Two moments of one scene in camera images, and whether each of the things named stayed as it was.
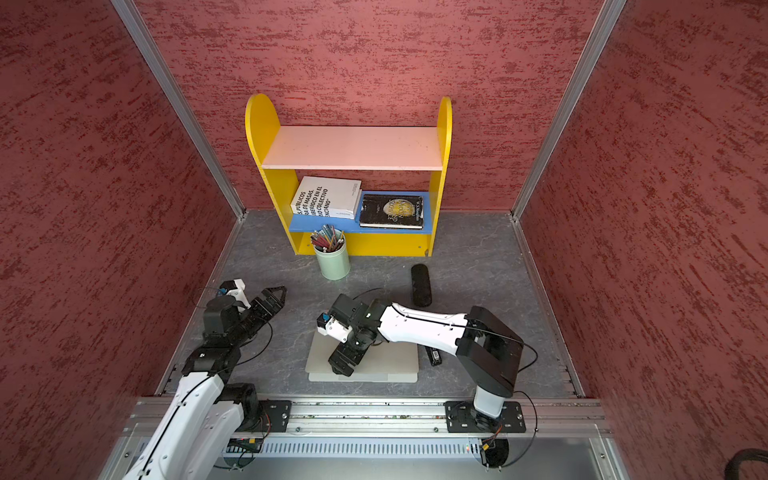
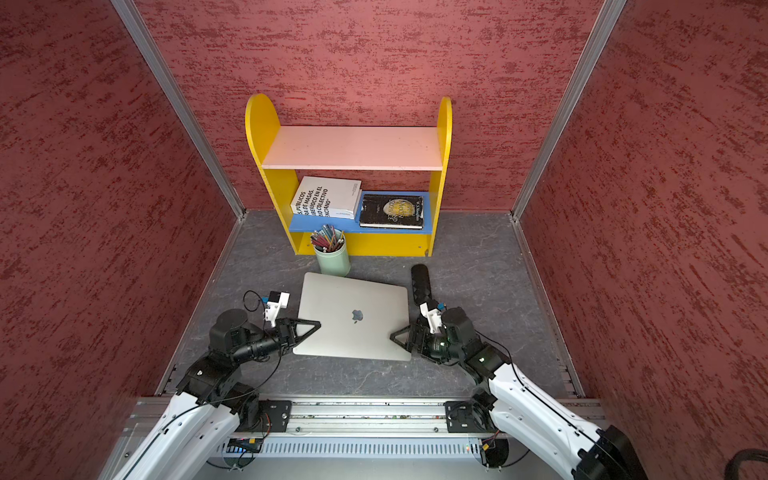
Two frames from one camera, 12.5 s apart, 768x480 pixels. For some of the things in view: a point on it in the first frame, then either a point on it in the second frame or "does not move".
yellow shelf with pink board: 403,149 does not move
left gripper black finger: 276,295 → 287,331
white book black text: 328,197 does not move
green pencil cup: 334,265 does not move
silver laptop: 388,362 → 357,318
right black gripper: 346,352 → 415,330
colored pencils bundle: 328,239 does not move
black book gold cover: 392,211 does not move
